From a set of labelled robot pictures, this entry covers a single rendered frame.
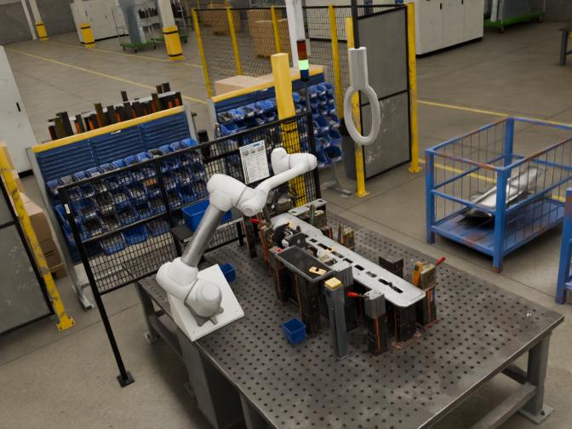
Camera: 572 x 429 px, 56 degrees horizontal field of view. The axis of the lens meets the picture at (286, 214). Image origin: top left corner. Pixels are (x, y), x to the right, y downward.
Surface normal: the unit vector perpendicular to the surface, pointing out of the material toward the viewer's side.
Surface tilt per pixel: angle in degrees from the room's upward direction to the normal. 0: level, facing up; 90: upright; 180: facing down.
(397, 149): 93
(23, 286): 92
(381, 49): 90
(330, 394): 0
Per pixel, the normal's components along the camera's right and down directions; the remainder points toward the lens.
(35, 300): 0.48, 0.32
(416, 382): -0.13, -0.89
